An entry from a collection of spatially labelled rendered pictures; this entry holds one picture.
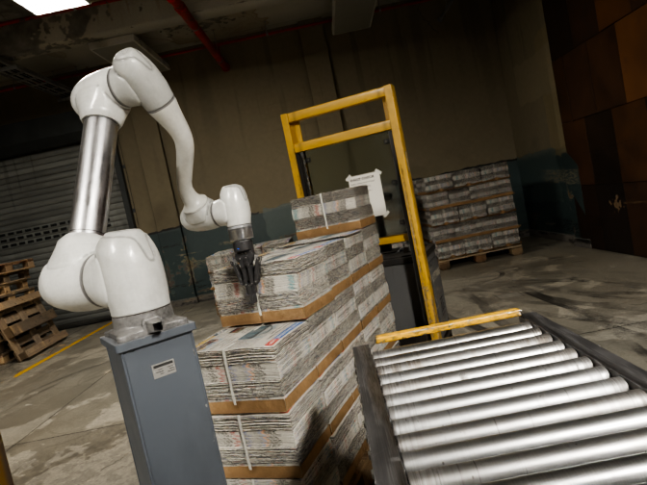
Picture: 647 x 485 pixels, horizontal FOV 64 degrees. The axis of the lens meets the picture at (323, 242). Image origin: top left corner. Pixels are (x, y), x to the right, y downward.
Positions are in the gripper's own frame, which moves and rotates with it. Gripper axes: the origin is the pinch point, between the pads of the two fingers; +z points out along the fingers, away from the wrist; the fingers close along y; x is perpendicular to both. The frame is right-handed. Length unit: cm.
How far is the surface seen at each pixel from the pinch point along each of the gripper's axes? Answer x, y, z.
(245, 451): 23, 0, 50
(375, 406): 67, -63, 19
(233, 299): -2.7, 10.5, 1.5
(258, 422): 23.0, -6.4, 40.0
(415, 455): 87, -76, 20
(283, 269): -2.0, -13.6, -6.9
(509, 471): 89, -90, 21
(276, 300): -2.0, -8.4, 4.1
